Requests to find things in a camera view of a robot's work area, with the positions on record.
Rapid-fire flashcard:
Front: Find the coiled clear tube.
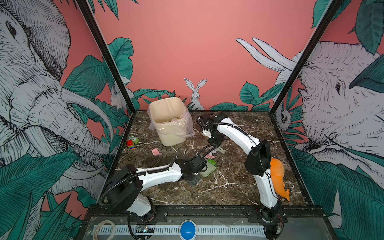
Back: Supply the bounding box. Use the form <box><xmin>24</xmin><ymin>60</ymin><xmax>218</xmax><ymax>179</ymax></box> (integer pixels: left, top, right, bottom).
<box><xmin>92</xmin><ymin>219</ymin><xmax>117</xmax><ymax>240</ymax></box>

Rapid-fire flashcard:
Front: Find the orange plush fish toy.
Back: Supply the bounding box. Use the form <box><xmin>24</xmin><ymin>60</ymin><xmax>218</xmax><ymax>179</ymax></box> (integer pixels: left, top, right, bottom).
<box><xmin>270</xmin><ymin>158</ymin><xmax>290</xmax><ymax>201</ymax></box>

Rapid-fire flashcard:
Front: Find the light green hand brush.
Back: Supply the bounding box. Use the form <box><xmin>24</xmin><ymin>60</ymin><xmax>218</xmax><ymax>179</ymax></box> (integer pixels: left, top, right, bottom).
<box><xmin>217</xmin><ymin>147</ymin><xmax>226</xmax><ymax>154</ymax></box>

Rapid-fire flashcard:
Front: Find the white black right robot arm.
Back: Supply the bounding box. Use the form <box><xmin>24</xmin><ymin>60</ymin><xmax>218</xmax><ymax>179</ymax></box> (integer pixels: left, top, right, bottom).
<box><xmin>196</xmin><ymin>111</ymin><xmax>282</xmax><ymax>214</ymax></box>

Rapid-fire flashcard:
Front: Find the colourful toy block frog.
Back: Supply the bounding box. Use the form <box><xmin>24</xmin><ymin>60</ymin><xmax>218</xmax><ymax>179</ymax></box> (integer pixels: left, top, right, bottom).
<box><xmin>127</xmin><ymin>136</ymin><xmax>140</xmax><ymax>149</ymax></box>

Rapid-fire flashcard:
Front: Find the clear plastic bin liner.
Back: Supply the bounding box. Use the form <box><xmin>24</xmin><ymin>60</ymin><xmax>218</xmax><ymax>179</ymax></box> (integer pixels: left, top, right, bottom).
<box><xmin>148</xmin><ymin>109</ymin><xmax>194</xmax><ymax>138</ymax></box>

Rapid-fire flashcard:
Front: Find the blue round button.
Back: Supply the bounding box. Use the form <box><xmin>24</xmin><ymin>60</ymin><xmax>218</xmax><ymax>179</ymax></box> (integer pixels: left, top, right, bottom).
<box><xmin>179</xmin><ymin>220</ymin><xmax>197</xmax><ymax>240</ymax></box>

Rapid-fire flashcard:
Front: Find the green paper scrap upper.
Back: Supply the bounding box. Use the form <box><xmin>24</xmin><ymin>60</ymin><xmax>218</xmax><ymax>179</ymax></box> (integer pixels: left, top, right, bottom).
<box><xmin>208</xmin><ymin>159</ymin><xmax>217</xmax><ymax>166</ymax></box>

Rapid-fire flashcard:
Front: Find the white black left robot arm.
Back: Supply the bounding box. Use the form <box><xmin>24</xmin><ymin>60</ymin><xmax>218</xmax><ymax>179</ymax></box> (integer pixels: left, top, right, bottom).
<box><xmin>98</xmin><ymin>144</ymin><xmax>220</xmax><ymax>222</ymax></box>

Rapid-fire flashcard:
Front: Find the white slotted cable duct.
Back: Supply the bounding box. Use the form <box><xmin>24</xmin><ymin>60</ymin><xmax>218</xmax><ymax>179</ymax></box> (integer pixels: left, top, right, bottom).
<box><xmin>92</xmin><ymin>224</ymin><xmax>266</xmax><ymax>238</ymax></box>

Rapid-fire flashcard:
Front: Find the small pink paper scrap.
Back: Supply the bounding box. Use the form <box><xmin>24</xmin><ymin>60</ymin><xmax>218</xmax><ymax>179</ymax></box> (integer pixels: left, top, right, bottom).
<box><xmin>152</xmin><ymin>149</ymin><xmax>162</xmax><ymax>156</ymax></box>

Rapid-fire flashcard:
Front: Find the light green plastic dustpan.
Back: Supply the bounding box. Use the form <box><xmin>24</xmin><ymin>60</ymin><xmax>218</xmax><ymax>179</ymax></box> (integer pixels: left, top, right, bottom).
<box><xmin>200</xmin><ymin>159</ymin><xmax>217</xmax><ymax>177</ymax></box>

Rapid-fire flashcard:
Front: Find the cream plastic trash bin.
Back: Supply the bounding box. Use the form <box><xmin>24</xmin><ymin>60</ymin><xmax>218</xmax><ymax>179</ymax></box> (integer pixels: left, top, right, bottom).
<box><xmin>148</xmin><ymin>97</ymin><xmax>190</xmax><ymax>147</ymax></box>

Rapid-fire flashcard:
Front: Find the pink paper scrap long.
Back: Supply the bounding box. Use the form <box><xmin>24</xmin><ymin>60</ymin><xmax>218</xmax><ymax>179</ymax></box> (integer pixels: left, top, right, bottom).
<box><xmin>205</xmin><ymin>154</ymin><xmax>217</xmax><ymax>159</ymax></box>

